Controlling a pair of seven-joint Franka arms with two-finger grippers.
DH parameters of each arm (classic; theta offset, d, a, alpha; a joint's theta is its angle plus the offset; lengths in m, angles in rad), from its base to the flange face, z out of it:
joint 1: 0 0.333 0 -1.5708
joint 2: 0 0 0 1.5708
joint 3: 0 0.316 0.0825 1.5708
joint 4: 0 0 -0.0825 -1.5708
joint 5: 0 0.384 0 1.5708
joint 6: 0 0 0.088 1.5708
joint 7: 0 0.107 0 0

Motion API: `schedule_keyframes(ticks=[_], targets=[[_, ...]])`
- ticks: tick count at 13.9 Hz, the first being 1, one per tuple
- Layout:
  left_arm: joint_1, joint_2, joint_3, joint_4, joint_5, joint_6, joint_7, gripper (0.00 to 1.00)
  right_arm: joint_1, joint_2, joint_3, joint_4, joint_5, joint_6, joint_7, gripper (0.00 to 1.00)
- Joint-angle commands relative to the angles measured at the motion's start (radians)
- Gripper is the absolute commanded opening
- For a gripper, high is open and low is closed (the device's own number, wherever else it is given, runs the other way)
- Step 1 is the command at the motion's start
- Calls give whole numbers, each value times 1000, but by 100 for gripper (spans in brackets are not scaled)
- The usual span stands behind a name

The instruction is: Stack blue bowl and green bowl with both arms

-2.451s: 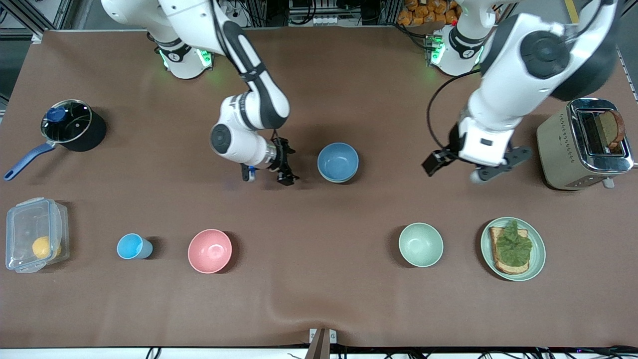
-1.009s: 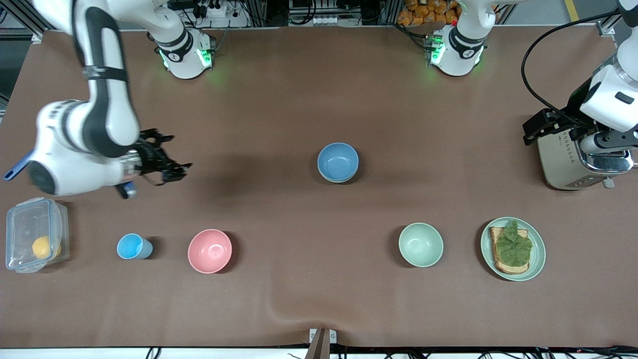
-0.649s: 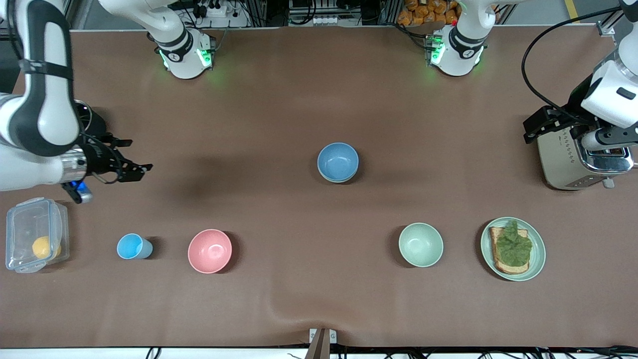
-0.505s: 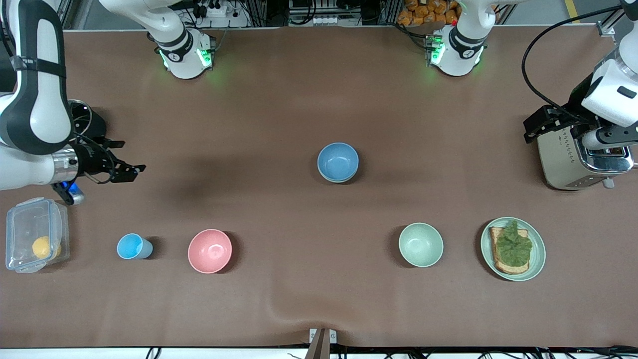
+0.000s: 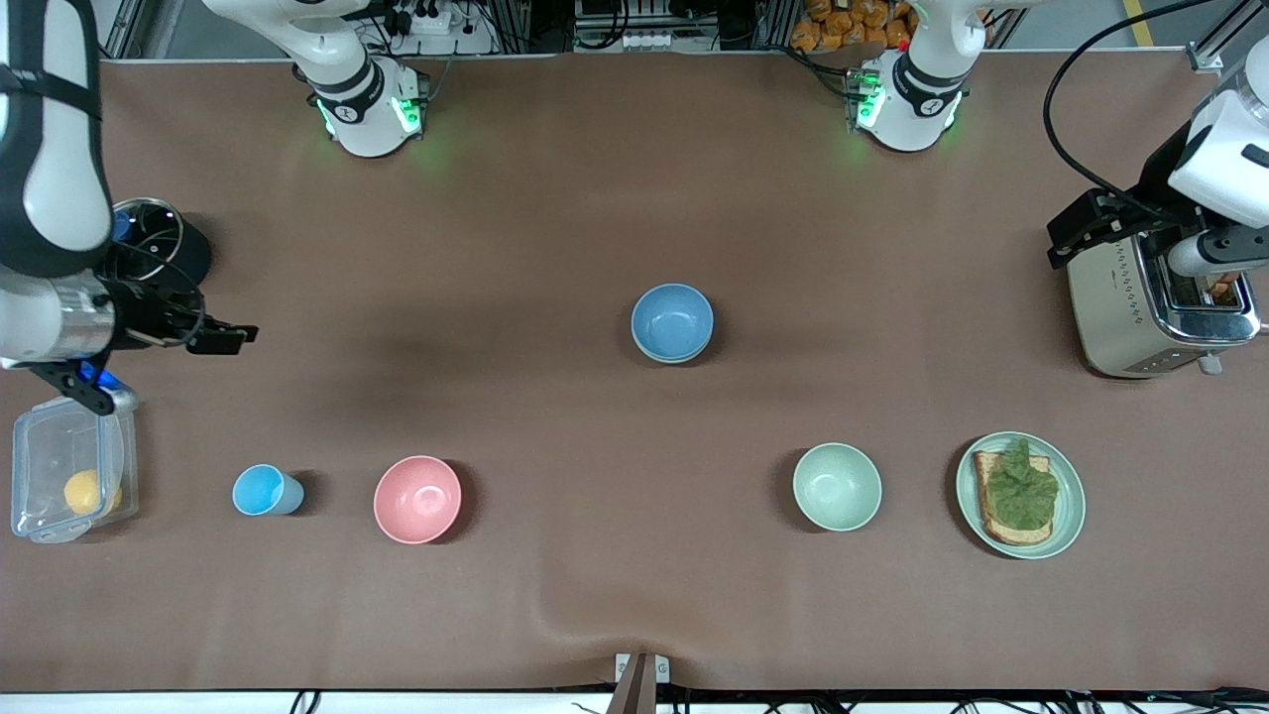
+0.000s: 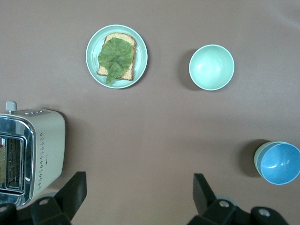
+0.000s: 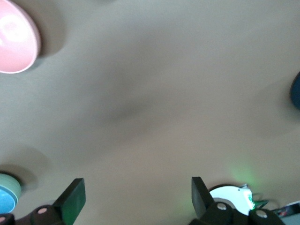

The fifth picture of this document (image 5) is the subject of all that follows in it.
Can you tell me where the blue bowl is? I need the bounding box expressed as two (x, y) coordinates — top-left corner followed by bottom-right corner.
(631, 284), (715, 360)

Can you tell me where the light green bowl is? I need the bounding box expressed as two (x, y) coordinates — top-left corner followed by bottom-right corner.
(634, 337), (714, 365)
(792, 442), (883, 533)

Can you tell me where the pink bowl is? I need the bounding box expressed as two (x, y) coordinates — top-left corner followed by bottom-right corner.
(373, 455), (464, 545)

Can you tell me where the silver beige toaster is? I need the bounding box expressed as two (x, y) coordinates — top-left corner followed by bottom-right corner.
(1069, 228), (1263, 380)

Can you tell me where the glass pan lid blue knob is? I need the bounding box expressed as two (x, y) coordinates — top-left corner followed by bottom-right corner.
(109, 198), (185, 284)

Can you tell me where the light blue cup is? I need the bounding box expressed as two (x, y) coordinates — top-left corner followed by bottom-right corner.
(232, 464), (305, 518)

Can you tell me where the clear plastic food container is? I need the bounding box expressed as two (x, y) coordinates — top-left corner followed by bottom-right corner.
(10, 393), (140, 544)

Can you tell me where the yellow lemon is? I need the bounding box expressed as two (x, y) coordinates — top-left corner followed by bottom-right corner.
(63, 469), (122, 517)

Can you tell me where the light green plate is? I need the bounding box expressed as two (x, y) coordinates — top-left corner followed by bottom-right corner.
(956, 431), (1088, 560)

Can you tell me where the green lettuce leaf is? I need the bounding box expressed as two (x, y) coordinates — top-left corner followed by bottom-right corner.
(986, 438), (1060, 532)

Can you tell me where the toast slice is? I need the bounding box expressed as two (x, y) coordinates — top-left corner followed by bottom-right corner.
(973, 451), (1054, 546)

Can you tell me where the bag of orange buns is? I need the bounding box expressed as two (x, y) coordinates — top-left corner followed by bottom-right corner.
(790, 0), (913, 53)

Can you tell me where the white power strip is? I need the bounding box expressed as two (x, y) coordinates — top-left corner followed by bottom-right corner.
(392, 5), (457, 36)

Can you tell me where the black saucepan blue handle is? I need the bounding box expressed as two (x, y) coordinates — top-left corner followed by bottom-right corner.
(107, 196), (213, 298)

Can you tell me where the metal table edge bracket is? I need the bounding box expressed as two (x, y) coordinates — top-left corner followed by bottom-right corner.
(615, 653), (670, 714)

